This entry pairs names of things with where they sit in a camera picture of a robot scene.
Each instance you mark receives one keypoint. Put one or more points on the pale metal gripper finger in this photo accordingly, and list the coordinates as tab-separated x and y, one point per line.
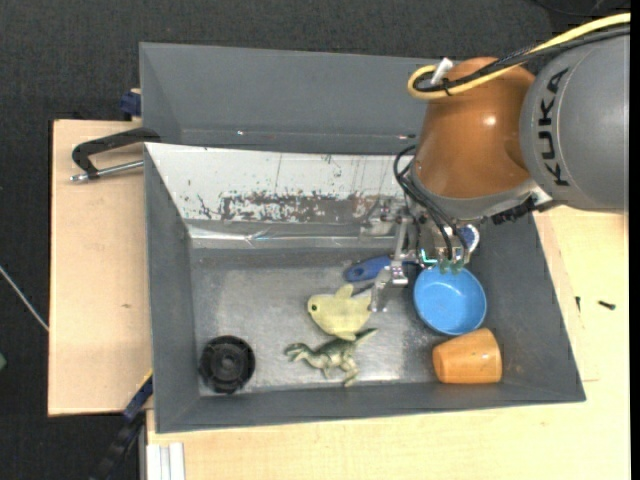
382	290
381	219

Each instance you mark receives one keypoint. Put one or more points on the blue bowl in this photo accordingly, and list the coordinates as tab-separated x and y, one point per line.
447	302

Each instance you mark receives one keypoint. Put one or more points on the green toy dinosaur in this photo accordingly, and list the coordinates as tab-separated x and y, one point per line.
334	353

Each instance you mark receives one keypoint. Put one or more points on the grey metal bin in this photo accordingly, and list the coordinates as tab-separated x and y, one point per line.
280	288

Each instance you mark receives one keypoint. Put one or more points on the orange cup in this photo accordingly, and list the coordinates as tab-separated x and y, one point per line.
467	359

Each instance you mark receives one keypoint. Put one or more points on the black round ribbed cap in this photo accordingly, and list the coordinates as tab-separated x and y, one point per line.
226	364

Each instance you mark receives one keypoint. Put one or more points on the small black screw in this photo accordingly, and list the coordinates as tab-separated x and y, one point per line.
607	305

